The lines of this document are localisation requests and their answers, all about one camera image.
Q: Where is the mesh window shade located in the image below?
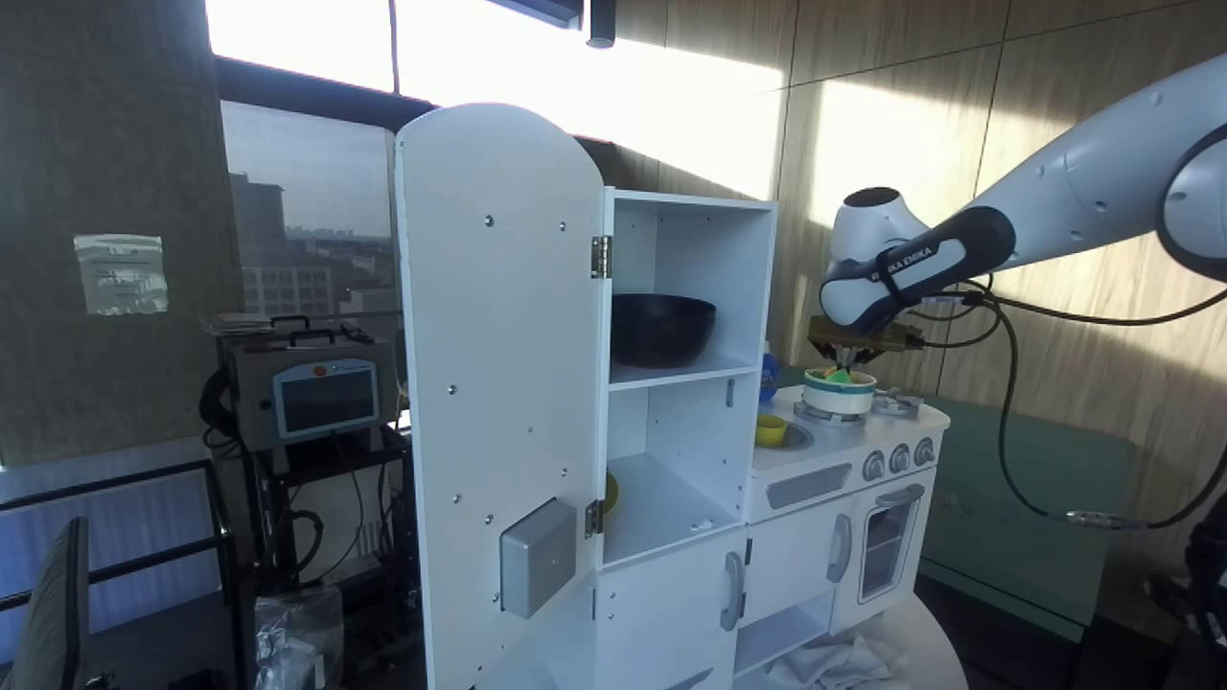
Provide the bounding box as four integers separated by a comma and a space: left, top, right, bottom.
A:
0, 0, 248, 468

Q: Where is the black metal railing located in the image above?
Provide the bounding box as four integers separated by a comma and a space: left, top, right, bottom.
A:
0, 455, 226, 612

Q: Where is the black equipment cart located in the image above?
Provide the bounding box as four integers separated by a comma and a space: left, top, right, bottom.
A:
198, 367, 418, 690

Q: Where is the white toy kitchen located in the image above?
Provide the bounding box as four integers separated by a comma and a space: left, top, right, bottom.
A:
390, 100, 955, 690

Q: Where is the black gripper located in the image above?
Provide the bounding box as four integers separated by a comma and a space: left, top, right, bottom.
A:
807, 310, 929, 374

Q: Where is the white crumpled cloth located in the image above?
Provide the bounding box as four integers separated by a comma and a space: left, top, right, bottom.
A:
773, 634, 904, 690

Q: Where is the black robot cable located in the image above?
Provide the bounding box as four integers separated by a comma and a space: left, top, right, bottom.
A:
913, 279, 1227, 538

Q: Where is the clear plastic bag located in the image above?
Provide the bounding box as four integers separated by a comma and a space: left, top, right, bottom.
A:
248, 584, 348, 690

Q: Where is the taped paper sheet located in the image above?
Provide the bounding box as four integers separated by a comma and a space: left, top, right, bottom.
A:
68, 231, 173, 318

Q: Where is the black bowl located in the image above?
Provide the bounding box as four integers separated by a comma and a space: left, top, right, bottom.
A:
611, 291, 722, 371

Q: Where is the grey box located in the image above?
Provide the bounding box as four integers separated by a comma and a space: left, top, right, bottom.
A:
493, 496, 583, 622

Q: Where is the grey device with screen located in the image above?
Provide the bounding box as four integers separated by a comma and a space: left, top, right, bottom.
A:
216, 323, 398, 454

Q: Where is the green cabinet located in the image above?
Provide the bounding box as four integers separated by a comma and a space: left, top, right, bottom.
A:
916, 397, 1144, 645

